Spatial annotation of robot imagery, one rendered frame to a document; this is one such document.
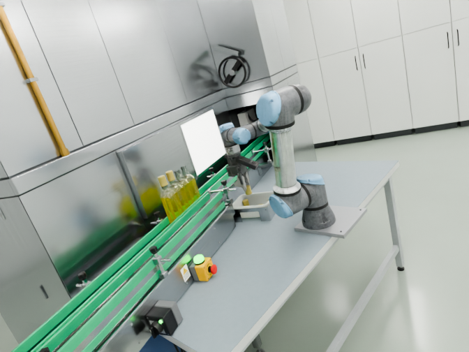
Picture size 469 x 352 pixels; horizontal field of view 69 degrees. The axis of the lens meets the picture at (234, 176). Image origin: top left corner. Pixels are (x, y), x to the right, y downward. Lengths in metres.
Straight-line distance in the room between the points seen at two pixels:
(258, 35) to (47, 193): 1.61
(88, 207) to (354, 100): 4.21
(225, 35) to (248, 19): 0.19
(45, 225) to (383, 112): 4.49
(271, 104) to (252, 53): 1.20
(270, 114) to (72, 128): 0.78
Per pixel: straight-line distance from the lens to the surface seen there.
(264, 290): 1.31
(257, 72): 2.41
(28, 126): 1.40
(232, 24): 2.45
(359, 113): 5.15
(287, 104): 1.27
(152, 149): 1.74
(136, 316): 1.26
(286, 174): 1.37
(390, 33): 4.99
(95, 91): 1.61
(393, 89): 5.07
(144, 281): 1.30
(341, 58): 5.05
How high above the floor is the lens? 1.53
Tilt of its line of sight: 17 degrees down
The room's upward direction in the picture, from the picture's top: 17 degrees counter-clockwise
